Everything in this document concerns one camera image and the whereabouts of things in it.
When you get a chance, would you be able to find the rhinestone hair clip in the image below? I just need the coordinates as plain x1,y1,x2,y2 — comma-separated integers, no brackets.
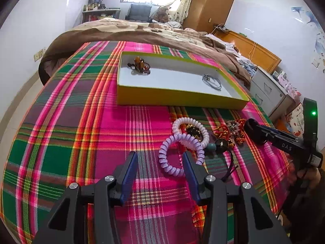
226,119,246,139

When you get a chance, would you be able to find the pink spiral hair tie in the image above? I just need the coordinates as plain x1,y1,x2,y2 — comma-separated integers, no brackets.
171,117,210,150

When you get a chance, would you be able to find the purple spiral hair tie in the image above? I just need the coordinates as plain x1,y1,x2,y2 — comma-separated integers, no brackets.
158,133,206,178

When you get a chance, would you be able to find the gold black charm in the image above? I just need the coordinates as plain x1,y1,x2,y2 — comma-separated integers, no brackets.
184,124,201,139

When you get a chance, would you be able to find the black fitness band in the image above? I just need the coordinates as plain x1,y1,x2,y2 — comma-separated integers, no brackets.
221,149,238,182

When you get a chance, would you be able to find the right hand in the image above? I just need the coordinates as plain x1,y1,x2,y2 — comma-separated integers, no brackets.
288,161,321,190

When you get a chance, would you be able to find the grey drawer nightstand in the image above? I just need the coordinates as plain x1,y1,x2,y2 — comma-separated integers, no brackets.
250,67,295,122

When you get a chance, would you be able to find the pink green plaid cloth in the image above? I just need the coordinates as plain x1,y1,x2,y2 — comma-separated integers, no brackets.
0,40,293,244

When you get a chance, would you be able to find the wooden headboard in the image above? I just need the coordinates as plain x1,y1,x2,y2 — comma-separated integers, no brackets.
214,30,282,74

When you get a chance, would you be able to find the yellow-green shallow tray box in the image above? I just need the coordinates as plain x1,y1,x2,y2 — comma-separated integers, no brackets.
117,51,249,110

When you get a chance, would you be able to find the brown beige blanket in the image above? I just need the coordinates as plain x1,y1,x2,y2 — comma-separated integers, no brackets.
38,18,251,89

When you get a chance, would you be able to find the wooden wardrobe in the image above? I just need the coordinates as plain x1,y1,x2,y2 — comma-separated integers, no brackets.
182,0,234,33

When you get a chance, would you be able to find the brown teddy bear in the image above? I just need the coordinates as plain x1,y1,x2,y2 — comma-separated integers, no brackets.
152,7,169,23

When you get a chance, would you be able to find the black chair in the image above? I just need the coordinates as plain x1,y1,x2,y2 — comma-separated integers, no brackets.
125,4,152,22

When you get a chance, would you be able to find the floral curtain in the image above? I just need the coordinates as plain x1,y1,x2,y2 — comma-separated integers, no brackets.
168,0,192,24

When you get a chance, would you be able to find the cluttered shelf desk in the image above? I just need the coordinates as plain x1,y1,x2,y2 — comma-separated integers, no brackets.
82,0,121,23

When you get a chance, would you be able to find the green-lit tracker ring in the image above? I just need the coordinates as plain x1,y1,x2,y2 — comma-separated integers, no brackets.
302,97,320,143

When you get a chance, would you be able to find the grey-blue cord bracelet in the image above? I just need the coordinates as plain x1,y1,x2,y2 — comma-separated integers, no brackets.
201,74,223,91

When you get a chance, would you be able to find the amber bead bracelet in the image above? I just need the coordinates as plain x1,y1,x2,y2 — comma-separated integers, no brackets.
127,56,152,76

